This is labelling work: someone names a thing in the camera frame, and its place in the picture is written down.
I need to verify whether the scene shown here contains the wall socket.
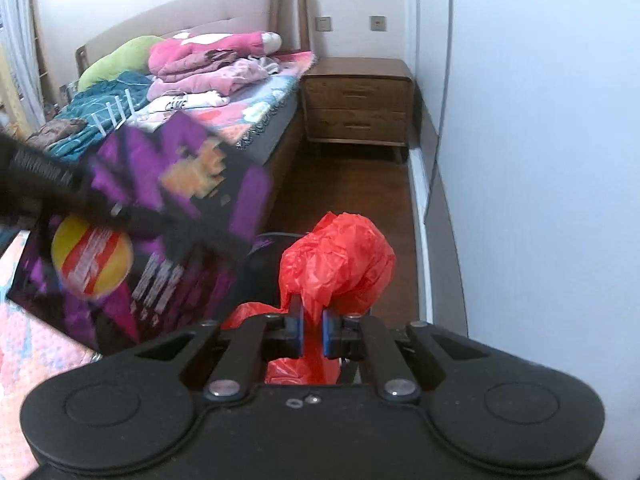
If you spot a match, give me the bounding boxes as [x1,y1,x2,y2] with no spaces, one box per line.
[370,15,386,32]
[314,16,332,32]

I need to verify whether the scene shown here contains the white printed shirt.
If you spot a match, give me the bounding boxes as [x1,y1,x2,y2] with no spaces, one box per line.
[136,91,230,118]

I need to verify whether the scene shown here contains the wooden nightstand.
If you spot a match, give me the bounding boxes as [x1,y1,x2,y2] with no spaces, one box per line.
[300,58,414,164]

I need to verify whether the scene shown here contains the light pink folded garment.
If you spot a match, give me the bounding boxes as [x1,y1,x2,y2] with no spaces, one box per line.
[146,58,270,101]

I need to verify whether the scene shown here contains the wooden bed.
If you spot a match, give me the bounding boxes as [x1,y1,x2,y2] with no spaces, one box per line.
[29,0,319,241]

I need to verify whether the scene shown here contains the brown plush blanket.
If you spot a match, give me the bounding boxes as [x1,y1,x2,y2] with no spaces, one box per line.
[26,118,87,151]

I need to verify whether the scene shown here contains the purple orange snack bag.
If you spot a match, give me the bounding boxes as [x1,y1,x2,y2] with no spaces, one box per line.
[1,113,272,354]

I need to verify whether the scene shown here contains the pink folded blanket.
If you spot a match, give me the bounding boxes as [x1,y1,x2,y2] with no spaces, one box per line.
[149,32,283,82]

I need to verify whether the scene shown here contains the teal quilt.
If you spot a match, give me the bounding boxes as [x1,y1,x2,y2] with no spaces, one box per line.
[46,70,152,159]

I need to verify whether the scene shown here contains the floral bed sheet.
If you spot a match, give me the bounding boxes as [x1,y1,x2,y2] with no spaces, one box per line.
[127,51,317,148]

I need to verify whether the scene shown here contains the wall socket right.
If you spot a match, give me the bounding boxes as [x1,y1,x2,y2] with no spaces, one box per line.
[370,15,386,32]

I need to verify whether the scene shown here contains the wall socket left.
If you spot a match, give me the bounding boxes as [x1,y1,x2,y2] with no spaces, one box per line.
[314,16,332,32]

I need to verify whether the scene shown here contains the white wardrobe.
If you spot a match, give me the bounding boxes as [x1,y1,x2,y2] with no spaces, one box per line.
[412,0,639,479]

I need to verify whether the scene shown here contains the red plastic bag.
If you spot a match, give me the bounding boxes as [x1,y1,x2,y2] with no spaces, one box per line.
[224,212,396,385]

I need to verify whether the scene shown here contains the dark teal trash bin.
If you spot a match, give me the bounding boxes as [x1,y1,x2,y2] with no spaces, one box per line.
[244,231,362,386]

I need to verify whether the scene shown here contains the white wifi router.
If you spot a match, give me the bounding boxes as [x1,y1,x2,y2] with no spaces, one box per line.
[90,89,137,138]

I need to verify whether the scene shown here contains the white curtain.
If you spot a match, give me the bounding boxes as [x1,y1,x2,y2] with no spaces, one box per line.
[1,0,46,131]

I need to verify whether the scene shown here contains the green pillow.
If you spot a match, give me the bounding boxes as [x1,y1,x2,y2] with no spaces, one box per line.
[77,36,163,92]

